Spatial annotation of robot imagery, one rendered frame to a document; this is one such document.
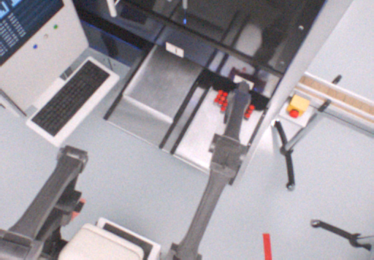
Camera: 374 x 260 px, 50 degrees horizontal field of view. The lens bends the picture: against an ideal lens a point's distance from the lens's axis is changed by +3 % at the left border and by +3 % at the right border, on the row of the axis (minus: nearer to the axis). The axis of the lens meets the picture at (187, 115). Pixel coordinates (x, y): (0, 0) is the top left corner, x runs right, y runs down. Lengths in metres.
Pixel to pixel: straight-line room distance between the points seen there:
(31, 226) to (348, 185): 2.17
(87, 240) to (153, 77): 0.90
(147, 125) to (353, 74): 1.81
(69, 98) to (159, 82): 0.43
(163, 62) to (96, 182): 1.07
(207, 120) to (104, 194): 1.08
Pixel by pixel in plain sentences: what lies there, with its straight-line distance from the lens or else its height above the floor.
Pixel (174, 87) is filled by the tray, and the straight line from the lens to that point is 1.83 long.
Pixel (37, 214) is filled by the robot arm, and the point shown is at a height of 1.54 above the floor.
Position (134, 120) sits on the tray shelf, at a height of 0.88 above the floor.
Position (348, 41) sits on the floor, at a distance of 3.26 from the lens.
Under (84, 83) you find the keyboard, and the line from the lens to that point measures 1.95.
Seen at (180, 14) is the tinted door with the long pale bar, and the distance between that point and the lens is 1.55.
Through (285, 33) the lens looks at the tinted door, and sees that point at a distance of 1.37.
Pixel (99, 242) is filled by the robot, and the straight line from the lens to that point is 1.22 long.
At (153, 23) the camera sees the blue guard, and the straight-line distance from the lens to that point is 1.69.
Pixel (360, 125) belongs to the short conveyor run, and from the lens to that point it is 1.91.
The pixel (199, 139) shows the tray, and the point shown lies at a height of 0.88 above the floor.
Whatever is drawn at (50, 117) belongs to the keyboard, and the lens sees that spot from 1.92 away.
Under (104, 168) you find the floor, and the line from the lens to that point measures 2.65.
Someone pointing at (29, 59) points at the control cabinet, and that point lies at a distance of 1.78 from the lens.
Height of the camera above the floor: 2.53
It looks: 68 degrees down
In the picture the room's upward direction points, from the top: 4 degrees clockwise
